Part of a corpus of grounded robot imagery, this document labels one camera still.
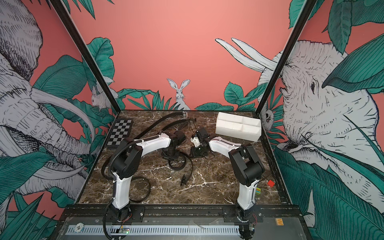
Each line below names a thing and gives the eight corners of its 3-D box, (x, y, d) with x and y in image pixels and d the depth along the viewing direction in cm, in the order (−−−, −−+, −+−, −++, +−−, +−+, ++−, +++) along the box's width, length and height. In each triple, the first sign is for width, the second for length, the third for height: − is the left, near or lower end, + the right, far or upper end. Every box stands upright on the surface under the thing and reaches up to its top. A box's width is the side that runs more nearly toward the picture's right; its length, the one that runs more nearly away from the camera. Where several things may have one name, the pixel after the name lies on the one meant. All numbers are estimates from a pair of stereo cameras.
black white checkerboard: (107, 148, 100) (104, 145, 97) (118, 122, 116) (116, 118, 112) (124, 148, 101) (122, 145, 97) (134, 122, 116) (132, 118, 112)
